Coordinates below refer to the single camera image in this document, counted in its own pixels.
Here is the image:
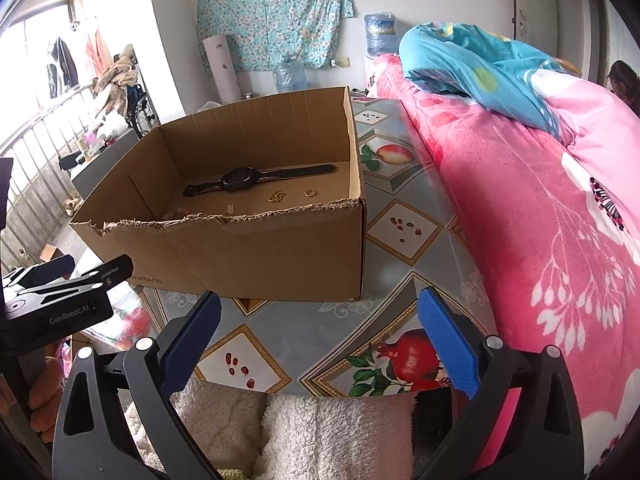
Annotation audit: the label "black wrist watch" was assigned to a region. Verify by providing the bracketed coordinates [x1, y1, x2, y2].
[182, 164, 336, 197]

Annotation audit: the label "gold earrings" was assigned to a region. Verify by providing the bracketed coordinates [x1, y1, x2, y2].
[268, 190, 285, 204]

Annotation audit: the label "person's left hand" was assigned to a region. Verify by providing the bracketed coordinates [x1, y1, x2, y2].
[28, 356, 63, 443]

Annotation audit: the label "metal window railing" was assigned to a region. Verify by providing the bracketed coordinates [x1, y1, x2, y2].
[1, 86, 94, 273]

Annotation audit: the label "grey cabinet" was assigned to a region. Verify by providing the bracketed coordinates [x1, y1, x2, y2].
[70, 129, 139, 198]

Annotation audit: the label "brown cardboard box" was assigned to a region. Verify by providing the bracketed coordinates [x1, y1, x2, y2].
[72, 87, 366, 301]

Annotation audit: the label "white fluffy towel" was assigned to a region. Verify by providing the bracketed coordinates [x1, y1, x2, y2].
[124, 376, 419, 480]

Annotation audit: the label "clothes pile on rack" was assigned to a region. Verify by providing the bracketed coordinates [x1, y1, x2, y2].
[91, 44, 138, 117]

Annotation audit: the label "pink floral quilt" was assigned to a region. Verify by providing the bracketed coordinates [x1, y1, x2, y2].
[374, 55, 639, 474]

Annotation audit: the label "clear plastic water bottle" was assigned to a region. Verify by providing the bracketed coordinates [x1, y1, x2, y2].
[272, 58, 308, 93]

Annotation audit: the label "blue water jug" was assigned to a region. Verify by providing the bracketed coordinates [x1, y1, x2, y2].
[364, 12, 398, 56]

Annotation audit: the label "person's dark hair head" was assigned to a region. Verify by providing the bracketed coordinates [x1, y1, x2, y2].
[608, 60, 640, 116]

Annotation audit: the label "blue quilt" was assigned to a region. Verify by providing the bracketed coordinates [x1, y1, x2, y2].
[399, 22, 570, 140]

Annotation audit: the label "white door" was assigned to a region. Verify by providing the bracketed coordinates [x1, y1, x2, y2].
[512, 0, 608, 84]

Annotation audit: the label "floral blue wall cloth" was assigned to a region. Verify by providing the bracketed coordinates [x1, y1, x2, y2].
[196, 0, 355, 72]

